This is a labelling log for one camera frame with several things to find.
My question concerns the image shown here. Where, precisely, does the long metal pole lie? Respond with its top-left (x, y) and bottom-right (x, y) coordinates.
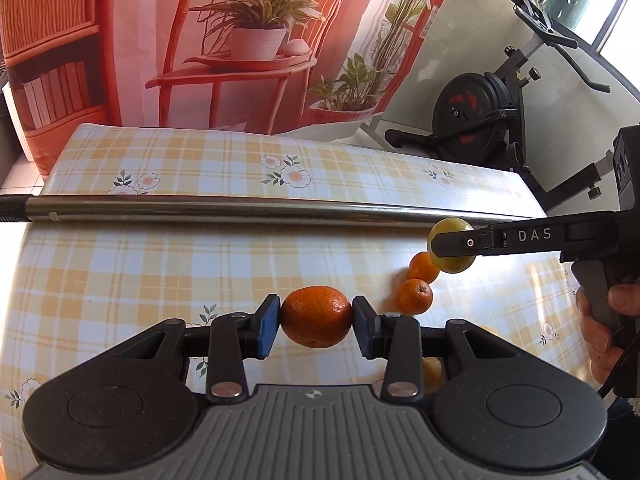
top-left (0, 193), bottom-right (540, 225)

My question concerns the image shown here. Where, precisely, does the small orange mandarin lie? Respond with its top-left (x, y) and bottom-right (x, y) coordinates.
top-left (422, 356), bottom-right (445, 394)
top-left (408, 252), bottom-right (441, 284)
top-left (280, 285), bottom-right (354, 349)
top-left (396, 278), bottom-right (434, 315)

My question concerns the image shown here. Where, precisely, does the black exercise bike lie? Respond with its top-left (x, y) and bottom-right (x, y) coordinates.
top-left (384, 0), bottom-right (640, 212)

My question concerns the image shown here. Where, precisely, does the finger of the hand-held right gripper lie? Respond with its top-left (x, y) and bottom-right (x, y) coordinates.
top-left (429, 223), bottom-right (506, 258)

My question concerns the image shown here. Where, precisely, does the person's right hand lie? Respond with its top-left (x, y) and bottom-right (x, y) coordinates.
top-left (575, 282), bottom-right (640, 386)

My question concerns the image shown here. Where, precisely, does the printed backdrop cloth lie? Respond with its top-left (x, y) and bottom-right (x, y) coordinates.
top-left (0, 0), bottom-right (464, 177)

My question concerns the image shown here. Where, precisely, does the plaid floral tablecloth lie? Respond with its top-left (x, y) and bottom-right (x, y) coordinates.
top-left (0, 123), bottom-right (603, 413)

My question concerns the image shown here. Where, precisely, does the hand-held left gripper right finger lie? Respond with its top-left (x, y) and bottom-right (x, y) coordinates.
top-left (351, 295), bottom-right (512, 404)

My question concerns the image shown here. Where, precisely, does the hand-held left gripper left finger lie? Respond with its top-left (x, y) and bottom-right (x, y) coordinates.
top-left (117, 293), bottom-right (281, 404)

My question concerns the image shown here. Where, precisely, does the black cable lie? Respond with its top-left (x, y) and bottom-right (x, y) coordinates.
top-left (599, 347), bottom-right (627, 403)

